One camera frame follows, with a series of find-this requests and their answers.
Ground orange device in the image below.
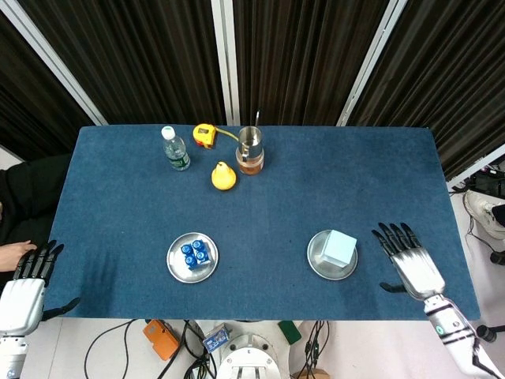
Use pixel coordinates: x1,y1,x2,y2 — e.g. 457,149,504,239
142,319,181,361

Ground black cable bundle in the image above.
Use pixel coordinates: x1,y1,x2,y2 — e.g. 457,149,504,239
295,320,331,379

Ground black equipment pile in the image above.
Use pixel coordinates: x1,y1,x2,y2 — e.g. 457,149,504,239
465,165,505,199

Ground black floor cable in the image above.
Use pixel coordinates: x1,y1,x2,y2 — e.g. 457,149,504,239
83,319,137,379

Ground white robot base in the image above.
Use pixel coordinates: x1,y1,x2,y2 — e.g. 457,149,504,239
215,331,295,379

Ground blue table cloth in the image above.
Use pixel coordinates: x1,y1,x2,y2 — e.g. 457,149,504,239
41,125,481,321

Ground small blue white box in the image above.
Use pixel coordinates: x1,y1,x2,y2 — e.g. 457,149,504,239
202,323,232,354

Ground white frame post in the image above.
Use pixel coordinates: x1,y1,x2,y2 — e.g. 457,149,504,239
336,0,408,127
211,0,241,126
0,0,108,126
447,144,505,190

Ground round metal plate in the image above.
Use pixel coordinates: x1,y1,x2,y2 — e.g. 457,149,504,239
306,229,359,281
166,232,219,284

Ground yellow tape measure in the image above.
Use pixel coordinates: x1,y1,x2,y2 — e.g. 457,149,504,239
192,123,240,150

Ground clear plastic water bottle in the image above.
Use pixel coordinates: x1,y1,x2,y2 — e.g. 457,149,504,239
160,125,191,172

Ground yellow toy pear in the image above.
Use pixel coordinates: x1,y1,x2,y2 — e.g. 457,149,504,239
211,160,238,193

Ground blue studded building block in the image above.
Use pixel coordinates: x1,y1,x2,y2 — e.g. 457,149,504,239
180,238,213,270

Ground white sneaker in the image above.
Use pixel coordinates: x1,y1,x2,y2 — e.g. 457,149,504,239
463,190,505,240

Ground stainless steel cup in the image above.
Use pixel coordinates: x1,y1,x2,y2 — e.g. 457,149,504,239
236,126,264,163

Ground bystander bare hand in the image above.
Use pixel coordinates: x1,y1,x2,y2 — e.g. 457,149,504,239
0,240,39,273

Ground green rectangular object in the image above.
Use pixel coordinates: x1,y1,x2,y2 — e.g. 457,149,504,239
277,320,303,345

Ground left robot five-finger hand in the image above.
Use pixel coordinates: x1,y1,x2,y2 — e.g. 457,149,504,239
0,238,82,339

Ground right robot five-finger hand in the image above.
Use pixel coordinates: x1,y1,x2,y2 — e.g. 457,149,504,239
371,222,447,302

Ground light blue cube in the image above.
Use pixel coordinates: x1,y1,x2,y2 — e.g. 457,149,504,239
318,229,358,269

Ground bystander black clothing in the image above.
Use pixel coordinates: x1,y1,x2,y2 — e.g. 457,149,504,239
0,154,72,246

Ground black pleated curtain panel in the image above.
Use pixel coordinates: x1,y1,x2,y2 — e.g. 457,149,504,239
346,0,505,181
17,0,226,126
0,11,95,162
232,0,392,127

